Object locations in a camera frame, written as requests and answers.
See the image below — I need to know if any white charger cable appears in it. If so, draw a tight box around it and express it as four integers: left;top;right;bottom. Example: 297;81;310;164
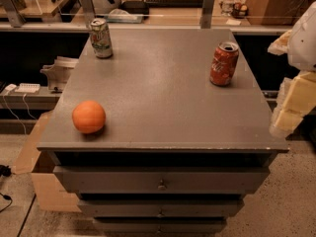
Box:
1;83;38;136

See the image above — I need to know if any green soda can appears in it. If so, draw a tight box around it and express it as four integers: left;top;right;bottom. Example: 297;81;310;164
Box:
90;18;113;58

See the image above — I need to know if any white power strip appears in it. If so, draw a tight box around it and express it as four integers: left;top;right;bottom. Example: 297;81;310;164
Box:
15;83;40;93

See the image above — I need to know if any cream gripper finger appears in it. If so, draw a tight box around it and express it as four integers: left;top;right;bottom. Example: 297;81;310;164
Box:
268;30;291;55
270;71;316;138

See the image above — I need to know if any red cola can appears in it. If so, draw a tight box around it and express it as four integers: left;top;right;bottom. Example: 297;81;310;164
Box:
209;41;239;86

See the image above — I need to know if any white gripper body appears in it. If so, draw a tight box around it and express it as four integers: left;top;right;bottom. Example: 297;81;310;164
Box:
287;1;316;71

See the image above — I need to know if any clear water bottle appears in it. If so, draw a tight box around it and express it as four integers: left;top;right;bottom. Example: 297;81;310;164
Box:
220;0;235;16

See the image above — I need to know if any orange fruit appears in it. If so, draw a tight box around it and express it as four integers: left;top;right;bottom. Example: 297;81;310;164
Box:
72;101;106;134

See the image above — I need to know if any black cable on floor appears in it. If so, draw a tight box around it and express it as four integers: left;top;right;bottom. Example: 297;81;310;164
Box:
0;164;14;213

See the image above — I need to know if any clear plastic container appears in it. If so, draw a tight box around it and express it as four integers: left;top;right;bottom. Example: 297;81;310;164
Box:
107;9;143;24

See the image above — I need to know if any white machine part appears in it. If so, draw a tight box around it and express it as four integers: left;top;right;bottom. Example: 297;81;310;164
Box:
40;56;78;92

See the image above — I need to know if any cardboard box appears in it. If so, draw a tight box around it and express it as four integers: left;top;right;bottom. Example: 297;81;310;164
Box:
13;112;80;212

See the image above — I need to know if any black keyboard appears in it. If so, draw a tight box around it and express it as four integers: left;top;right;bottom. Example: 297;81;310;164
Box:
145;0;203;8

